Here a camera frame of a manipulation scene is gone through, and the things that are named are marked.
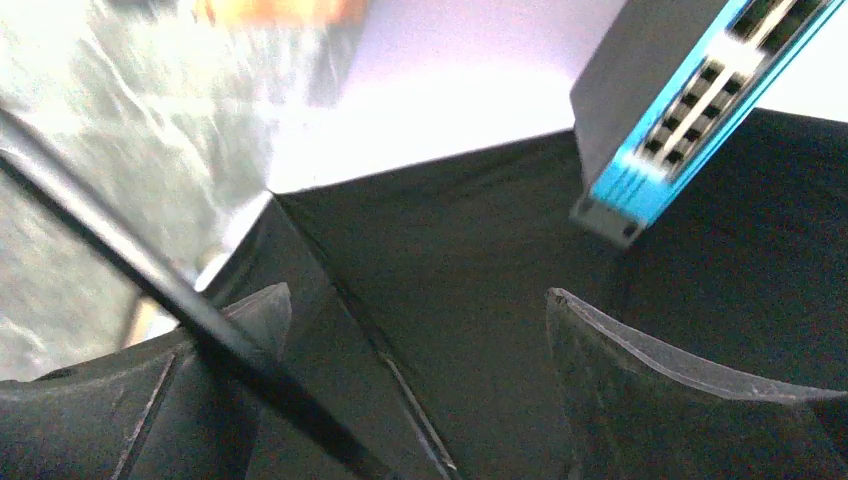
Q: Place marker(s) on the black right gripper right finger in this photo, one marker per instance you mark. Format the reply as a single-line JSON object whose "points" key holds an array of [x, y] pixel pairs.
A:
{"points": [[639, 408]]}

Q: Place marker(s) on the purple folding umbrella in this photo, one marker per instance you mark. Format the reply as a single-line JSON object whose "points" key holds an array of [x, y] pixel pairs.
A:
{"points": [[409, 307]]}

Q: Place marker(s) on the network switch rack unit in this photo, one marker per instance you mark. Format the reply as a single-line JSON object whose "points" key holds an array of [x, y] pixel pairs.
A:
{"points": [[669, 82]]}

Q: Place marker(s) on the wooden board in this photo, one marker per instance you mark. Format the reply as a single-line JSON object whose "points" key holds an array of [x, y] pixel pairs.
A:
{"points": [[297, 13]]}

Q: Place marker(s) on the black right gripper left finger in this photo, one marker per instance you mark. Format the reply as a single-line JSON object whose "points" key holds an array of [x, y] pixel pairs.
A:
{"points": [[162, 409]]}

